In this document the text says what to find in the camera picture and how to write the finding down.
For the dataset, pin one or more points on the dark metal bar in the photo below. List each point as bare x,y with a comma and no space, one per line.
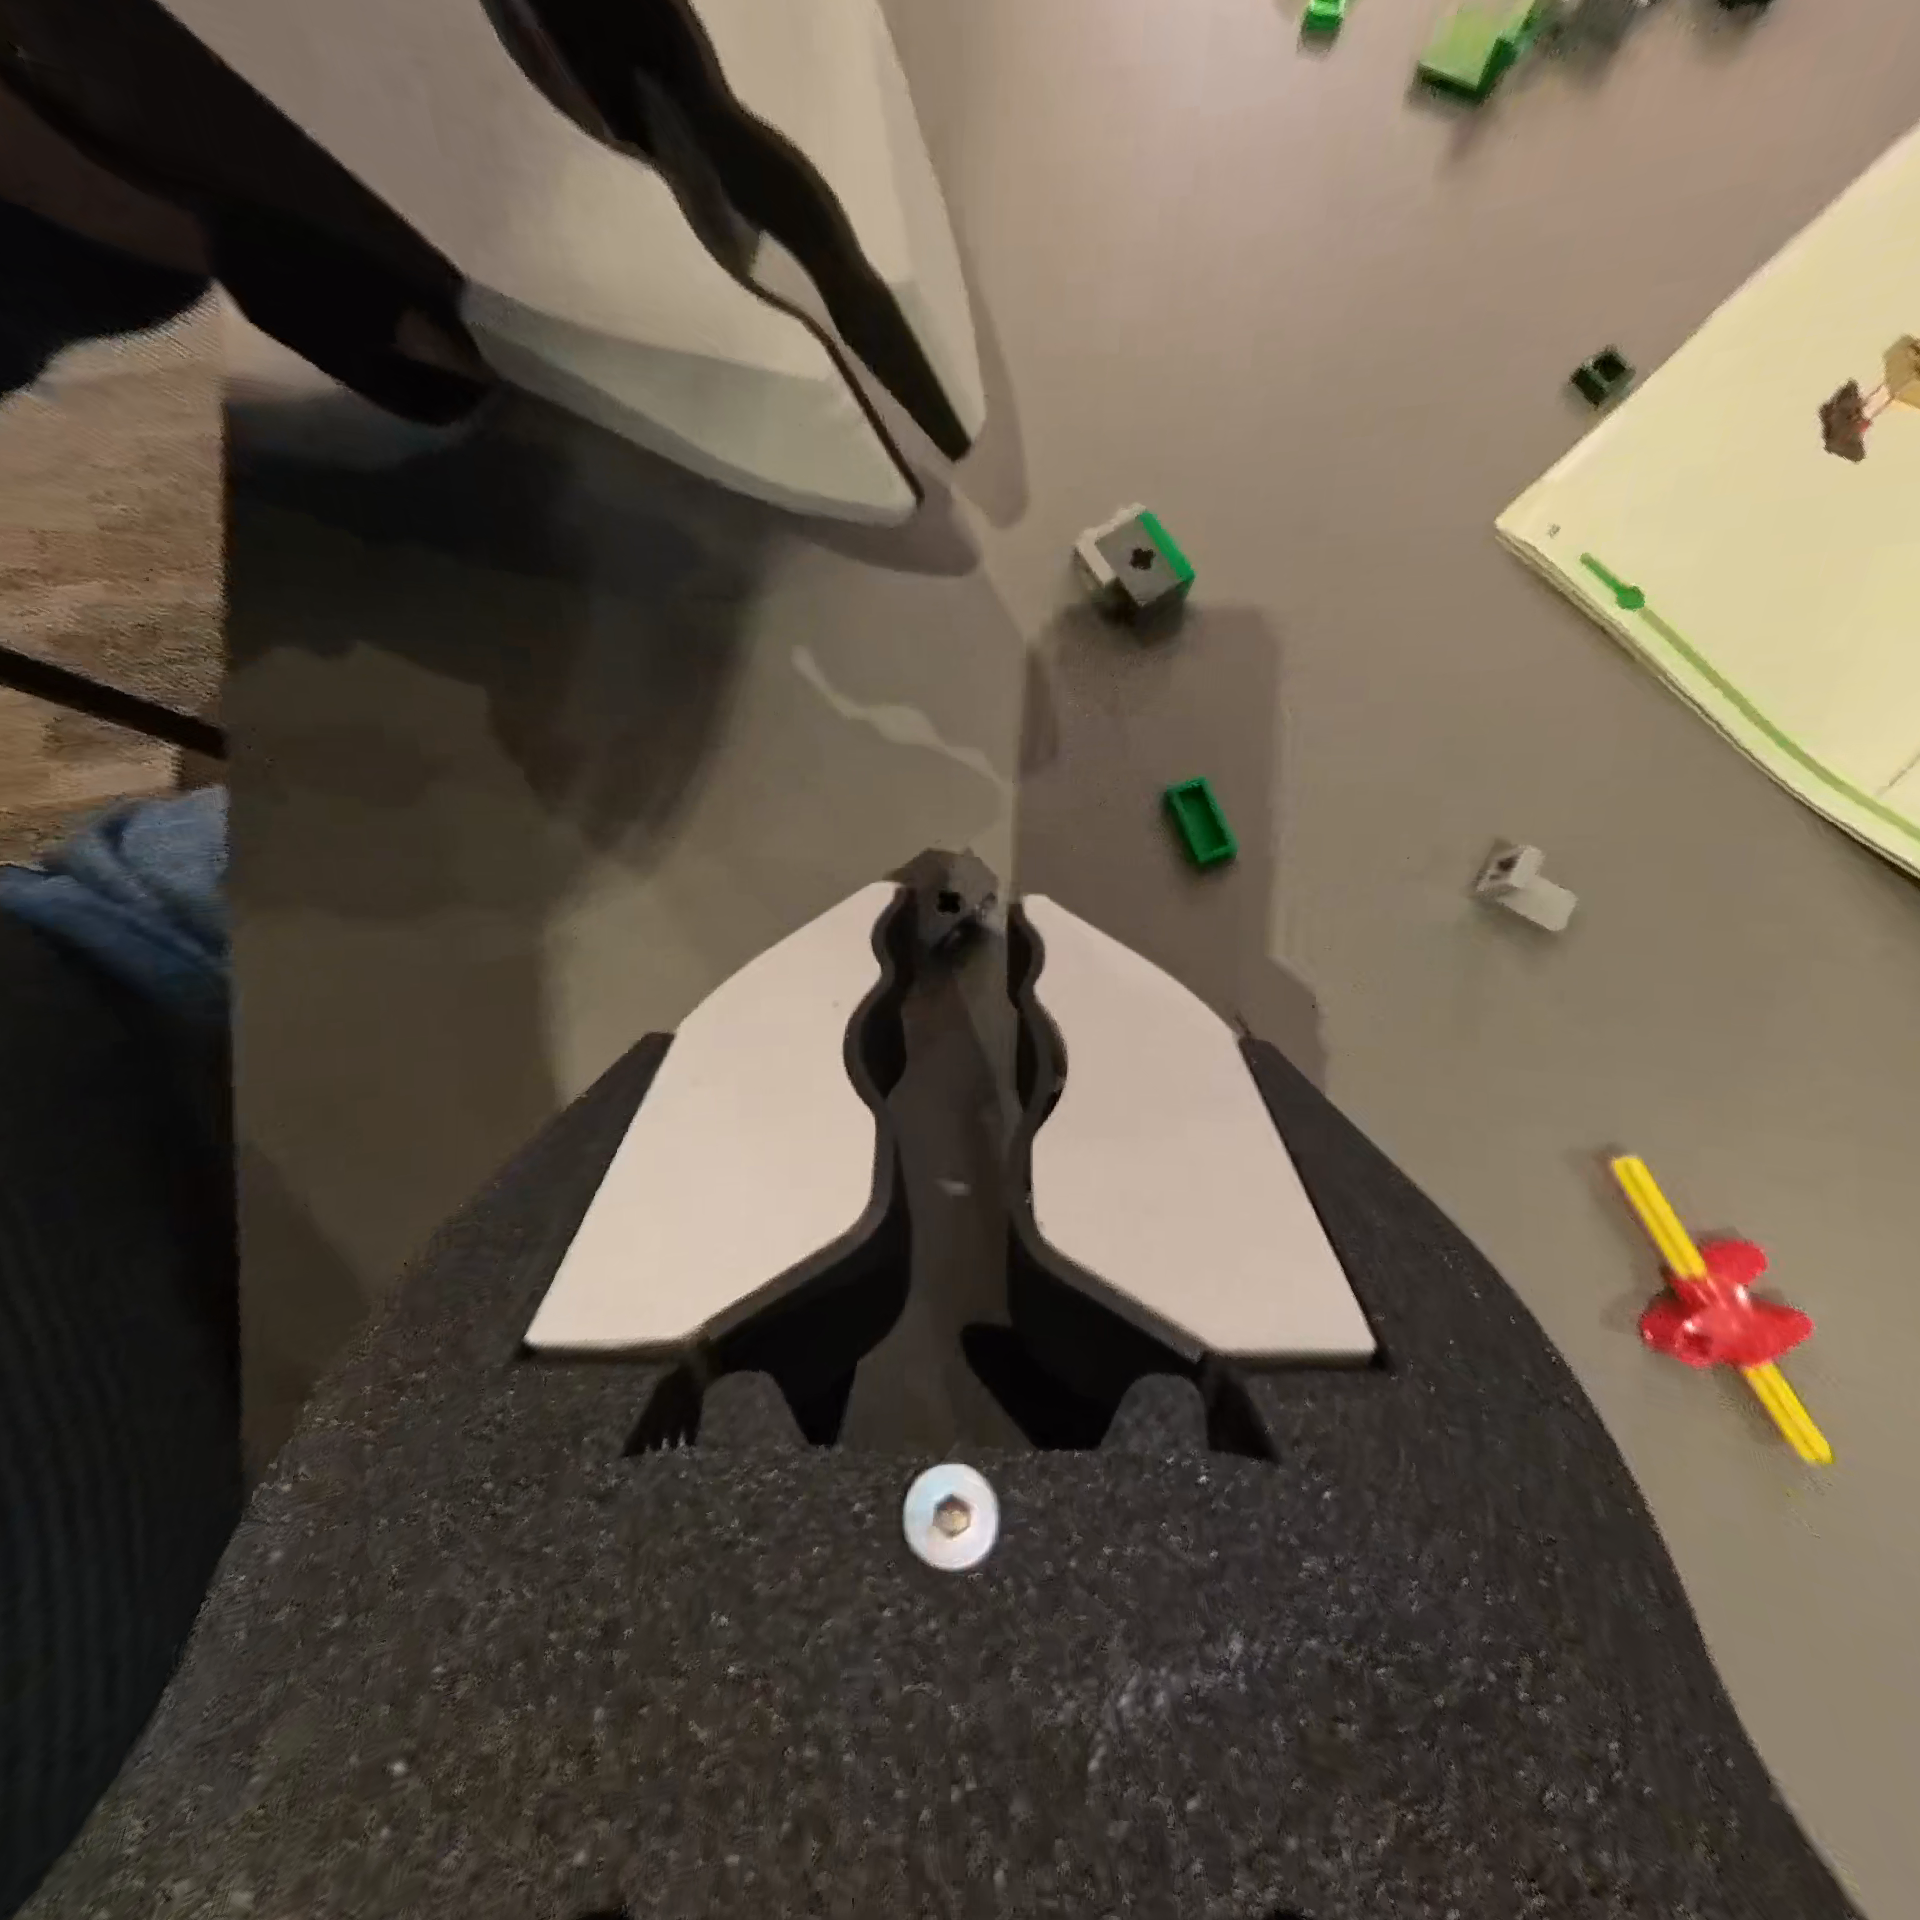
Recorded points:
106,704

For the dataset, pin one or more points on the pile of green toy bricks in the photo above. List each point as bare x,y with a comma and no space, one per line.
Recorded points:
1480,53

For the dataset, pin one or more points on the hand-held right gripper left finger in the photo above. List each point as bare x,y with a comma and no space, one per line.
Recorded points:
719,1155

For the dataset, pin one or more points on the small dark green toy brick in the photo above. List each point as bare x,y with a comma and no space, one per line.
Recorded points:
1601,380

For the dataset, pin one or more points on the tiny green toy brick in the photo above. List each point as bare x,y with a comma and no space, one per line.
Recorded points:
1322,14

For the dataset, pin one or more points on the person's blue jeans leg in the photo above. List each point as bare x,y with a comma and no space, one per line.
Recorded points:
136,886

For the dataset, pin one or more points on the light grey toy brick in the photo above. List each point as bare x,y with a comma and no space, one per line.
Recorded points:
1523,887

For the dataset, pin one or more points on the person's black ribbed garment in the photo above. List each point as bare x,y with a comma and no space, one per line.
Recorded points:
106,1350

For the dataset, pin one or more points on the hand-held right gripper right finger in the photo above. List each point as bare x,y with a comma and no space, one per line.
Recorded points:
1185,1171

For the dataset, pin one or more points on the grey and green toy brick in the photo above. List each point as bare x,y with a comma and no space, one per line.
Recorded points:
1127,570

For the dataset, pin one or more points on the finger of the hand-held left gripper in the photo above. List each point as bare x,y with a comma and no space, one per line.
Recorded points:
601,330
886,181

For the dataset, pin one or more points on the pale green instruction booklet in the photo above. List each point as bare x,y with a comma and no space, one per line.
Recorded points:
1725,526

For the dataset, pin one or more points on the dark grey toy brick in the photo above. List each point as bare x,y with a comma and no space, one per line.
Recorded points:
949,899

